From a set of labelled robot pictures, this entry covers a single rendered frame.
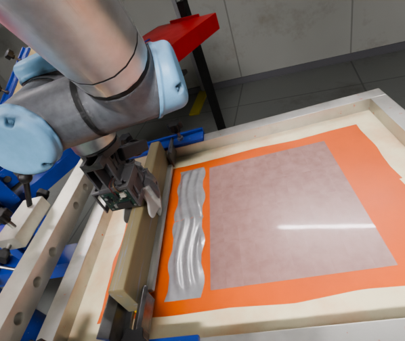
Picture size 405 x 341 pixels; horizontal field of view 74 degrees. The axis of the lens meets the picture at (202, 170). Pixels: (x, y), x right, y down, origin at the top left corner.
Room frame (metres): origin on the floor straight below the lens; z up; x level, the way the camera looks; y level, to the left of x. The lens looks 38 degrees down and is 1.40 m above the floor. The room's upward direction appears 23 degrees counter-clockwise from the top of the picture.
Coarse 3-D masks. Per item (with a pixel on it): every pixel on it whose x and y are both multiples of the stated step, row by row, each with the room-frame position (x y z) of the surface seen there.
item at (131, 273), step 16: (160, 144) 0.63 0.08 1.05; (160, 160) 0.58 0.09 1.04; (160, 176) 0.54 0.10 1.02; (144, 208) 0.41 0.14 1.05; (128, 224) 0.38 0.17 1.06; (144, 224) 0.38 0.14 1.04; (128, 240) 0.34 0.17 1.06; (144, 240) 0.35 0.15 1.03; (128, 256) 0.30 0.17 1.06; (144, 256) 0.32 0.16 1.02; (128, 272) 0.28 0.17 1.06; (144, 272) 0.30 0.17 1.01; (112, 288) 0.26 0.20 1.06; (128, 288) 0.25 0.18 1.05; (128, 304) 0.25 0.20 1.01
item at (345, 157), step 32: (352, 128) 0.50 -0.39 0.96; (224, 160) 0.58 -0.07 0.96; (256, 160) 0.53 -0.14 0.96; (288, 160) 0.48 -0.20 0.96; (320, 160) 0.44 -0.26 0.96; (352, 160) 0.40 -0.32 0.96; (384, 160) 0.37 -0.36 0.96; (224, 192) 0.47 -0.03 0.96; (256, 192) 0.43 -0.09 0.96; (288, 192) 0.39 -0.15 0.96; (320, 192) 0.35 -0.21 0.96
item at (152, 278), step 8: (168, 168) 0.59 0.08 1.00; (168, 176) 0.56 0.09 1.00; (168, 184) 0.53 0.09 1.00; (168, 192) 0.50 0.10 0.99; (168, 200) 0.48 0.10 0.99; (160, 216) 0.43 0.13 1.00; (160, 224) 0.41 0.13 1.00; (160, 232) 0.39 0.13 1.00; (160, 240) 0.37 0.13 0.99; (160, 248) 0.35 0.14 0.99; (152, 256) 0.34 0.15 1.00; (152, 264) 0.32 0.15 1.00; (152, 272) 0.30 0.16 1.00; (152, 280) 0.29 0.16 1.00; (152, 288) 0.27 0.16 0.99
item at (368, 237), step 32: (352, 192) 0.32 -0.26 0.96; (384, 192) 0.30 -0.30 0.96; (224, 224) 0.38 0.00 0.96; (256, 224) 0.34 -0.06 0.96; (288, 224) 0.31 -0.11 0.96; (320, 224) 0.29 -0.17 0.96; (352, 224) 0.26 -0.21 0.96; (384, 224) 0.24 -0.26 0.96; (160, 256) 0.36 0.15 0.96; (224, 256) 0.30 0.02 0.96; (256, 256) 0.28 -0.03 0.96; (288, 256) 0.25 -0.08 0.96; (320, 256) 0.23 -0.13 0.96; (352, 256) 0.21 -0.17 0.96; (384, 256) 0.19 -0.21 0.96; (160, 288) 0.29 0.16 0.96; (224, 288) 0.24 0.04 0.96; (256, 288) 0.22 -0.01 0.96; (288, 288) 0.20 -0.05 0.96; (320, 288) 0.18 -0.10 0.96; (352, 288) 0.17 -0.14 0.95
